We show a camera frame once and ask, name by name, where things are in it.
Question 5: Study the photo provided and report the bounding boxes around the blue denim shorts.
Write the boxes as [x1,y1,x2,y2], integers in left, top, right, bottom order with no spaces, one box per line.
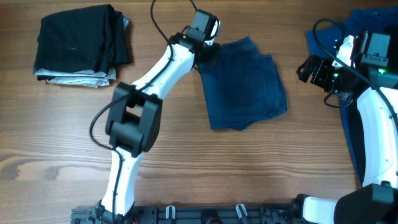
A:
[198,37,288,131]

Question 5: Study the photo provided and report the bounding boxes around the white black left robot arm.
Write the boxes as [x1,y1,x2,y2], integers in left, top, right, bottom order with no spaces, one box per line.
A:
[92,9,221,223]

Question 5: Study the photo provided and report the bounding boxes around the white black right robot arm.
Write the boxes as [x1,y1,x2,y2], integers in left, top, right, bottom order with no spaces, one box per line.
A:
[292,31,397,223]

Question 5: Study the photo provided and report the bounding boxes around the blue t-shirt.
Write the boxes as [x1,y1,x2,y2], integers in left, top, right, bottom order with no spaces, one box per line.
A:
[307,6,397,187]

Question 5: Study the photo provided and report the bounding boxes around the black folded garment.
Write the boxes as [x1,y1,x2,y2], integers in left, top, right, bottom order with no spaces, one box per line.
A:
[33,4,131,79]

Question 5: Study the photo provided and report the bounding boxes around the grey folded garment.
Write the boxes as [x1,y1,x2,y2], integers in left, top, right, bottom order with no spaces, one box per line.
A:
[33,11,132,88]

